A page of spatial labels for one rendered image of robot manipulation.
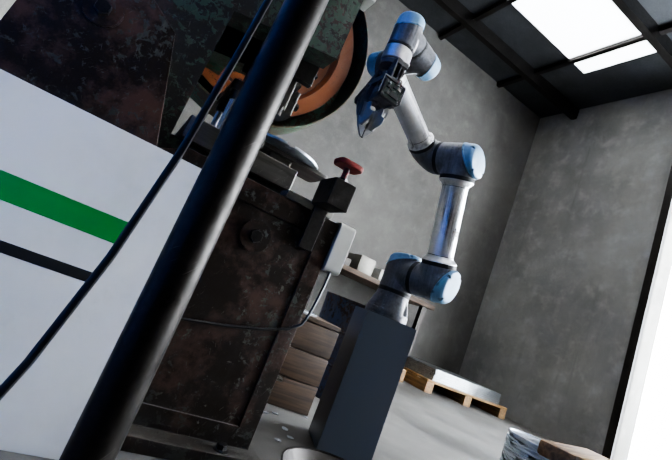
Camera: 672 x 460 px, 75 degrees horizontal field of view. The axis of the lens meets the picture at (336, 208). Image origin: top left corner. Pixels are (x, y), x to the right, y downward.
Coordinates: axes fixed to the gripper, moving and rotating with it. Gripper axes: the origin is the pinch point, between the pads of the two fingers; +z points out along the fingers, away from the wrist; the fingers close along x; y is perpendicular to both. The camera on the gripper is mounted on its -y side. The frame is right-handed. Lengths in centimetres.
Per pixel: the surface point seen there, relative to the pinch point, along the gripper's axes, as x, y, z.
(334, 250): 8.1, -5.2, 29.7
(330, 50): -12.8, -13.4, -22.2
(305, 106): 2, -66, -26
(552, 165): 436, -316, -258
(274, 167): -14.3, -10.4, 16.4
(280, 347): 5, -6, 57
